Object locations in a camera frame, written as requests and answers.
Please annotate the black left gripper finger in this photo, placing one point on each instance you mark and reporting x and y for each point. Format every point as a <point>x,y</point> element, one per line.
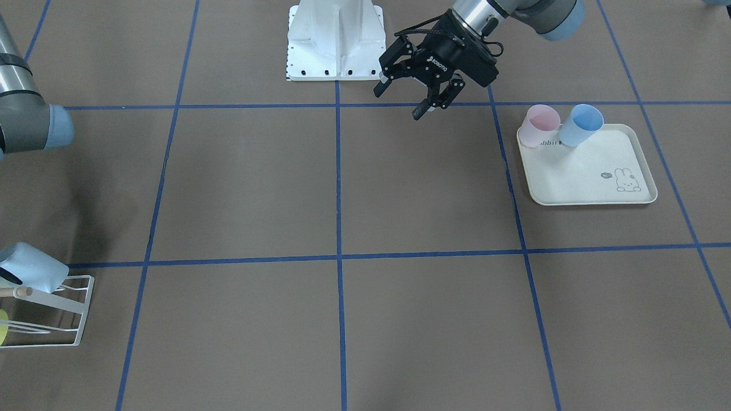
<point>439,99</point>
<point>395,63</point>

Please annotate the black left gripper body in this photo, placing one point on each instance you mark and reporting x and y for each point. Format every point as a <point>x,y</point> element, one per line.
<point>438,57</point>

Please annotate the grey plastic cup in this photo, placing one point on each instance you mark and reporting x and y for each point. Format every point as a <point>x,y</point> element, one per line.
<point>25,266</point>

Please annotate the yellow plastic cup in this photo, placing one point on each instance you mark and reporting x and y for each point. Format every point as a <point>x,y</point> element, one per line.
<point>4,326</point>

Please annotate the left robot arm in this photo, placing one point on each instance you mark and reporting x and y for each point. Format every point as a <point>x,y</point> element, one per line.
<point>552,20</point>

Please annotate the pink plastic cup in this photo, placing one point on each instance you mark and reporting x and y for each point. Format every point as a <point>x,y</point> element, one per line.
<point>538,125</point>

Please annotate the blue cup by pink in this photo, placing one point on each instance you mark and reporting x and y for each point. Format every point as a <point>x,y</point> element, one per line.
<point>583,121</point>

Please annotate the cream plastic tray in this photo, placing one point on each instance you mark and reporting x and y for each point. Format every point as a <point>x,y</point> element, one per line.
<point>609,168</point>

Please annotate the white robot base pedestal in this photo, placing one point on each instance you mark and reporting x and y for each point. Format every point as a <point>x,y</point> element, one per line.
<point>335,40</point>

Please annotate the white wire cup rack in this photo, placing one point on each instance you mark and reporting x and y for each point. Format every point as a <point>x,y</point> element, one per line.
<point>41,319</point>

